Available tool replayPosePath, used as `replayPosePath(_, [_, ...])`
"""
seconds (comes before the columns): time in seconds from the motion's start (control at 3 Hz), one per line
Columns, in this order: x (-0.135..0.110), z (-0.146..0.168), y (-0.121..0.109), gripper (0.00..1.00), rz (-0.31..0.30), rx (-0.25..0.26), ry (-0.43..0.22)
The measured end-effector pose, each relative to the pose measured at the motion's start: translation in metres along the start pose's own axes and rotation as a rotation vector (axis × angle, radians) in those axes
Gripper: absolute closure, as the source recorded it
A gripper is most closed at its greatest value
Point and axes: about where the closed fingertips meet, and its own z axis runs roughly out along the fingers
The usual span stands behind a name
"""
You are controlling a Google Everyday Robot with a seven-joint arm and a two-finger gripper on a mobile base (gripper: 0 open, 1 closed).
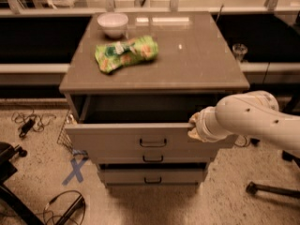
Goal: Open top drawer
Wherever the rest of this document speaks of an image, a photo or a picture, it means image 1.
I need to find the grey top drawer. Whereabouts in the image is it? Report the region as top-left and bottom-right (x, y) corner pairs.
(67, 95), (236, 158)

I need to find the grey drawer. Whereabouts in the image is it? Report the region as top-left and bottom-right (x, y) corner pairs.
(98, 170), (207, 186)
(67, 95), (236, 158)
(91, 155), (211, 164)

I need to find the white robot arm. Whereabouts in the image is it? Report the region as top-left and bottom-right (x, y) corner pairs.
(187, 91), (300, 152)

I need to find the grey drawer cabinet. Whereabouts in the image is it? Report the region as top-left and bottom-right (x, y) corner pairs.
(60, 12), (249, 174)

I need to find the grey bottom drawer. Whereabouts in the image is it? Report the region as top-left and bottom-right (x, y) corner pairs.
(98, 170), (207, 186)

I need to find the grey middle drawer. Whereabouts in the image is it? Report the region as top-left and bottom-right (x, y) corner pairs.
(91, 155), (211, 164)

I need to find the clear drinking glass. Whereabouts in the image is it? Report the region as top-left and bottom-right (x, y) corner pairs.
(232, 43), (248, 62)

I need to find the black chair leg with caster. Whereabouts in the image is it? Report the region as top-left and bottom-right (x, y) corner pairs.
(246, 182), (300, 199)

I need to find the green snack bag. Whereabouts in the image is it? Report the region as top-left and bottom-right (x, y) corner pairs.
(95, 36), (158, 74)

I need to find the white ceramic bowl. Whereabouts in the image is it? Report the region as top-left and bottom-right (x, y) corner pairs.
(97, 12), (128, 38)

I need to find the blue tape cross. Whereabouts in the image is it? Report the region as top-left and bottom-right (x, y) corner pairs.
(62, 157), (88, 186)

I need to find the black office chair base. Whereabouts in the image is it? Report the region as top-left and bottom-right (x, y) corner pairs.
(0, 142), (44, 225)

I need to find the black cable loop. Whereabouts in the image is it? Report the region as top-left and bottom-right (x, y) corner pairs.
(233, 135), (253, 148)

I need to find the wire basket on floor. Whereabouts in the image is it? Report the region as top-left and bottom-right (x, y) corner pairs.
(57, 111), (76, 155)

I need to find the black stand with cables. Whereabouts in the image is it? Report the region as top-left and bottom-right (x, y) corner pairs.
(42, 190), (86, 225)

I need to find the black power adapter with cable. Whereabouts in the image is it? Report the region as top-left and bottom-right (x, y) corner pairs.
(10, 108), (57, 139)

